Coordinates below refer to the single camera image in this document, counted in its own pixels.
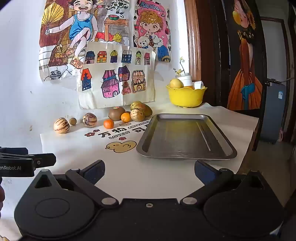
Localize yellow plastic bowl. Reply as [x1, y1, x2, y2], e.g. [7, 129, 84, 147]
[166, 85, 208, 108]

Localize tan striped pepino melon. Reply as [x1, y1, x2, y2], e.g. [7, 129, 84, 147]
[130, 109, 146, 122]

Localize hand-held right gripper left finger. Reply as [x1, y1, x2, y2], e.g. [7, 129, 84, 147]
[34, 159, 120, 208]

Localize pale striped pepino melon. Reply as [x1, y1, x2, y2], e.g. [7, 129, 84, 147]
[54, 117, 70, 134]

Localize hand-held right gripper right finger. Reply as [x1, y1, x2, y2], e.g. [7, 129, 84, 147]
[180, 159, 267, 208]

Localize girl with bear drawing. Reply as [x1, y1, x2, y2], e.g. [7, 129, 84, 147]
[133, 0, 172, 62]

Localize metal baking tray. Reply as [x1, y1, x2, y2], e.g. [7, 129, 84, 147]
[136, 113, 238, 160]

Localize dark wooden door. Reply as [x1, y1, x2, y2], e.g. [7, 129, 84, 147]
[196, 0, 266, 112]

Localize colourful houses drawing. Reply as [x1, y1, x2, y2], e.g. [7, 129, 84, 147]
[78, 42, 156, 109]

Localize brown kiwi with sticker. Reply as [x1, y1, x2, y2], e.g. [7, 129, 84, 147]
[108, 106, 126, 121]

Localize boy with fan drawing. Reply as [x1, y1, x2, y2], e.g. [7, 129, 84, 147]
[39, 0, 130, 81]

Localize yellow pear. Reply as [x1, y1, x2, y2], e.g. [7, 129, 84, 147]
[170, 78, 184, 89]

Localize grey cabinet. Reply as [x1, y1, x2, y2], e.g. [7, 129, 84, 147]
[260, 81, 287, 144]

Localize orange dress girl painting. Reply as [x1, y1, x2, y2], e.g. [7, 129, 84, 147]
[225, 0, 265, 110]

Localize purple striped pepino melon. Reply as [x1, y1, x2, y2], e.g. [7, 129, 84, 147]
[83, 113, 97, 128]

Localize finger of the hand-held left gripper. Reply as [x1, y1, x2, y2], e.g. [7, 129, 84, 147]
[0, 152, 56, 178]
[0, 147, 29, 156]

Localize brownish green mango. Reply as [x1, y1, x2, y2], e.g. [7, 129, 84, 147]
[139, 103, 153, 117]

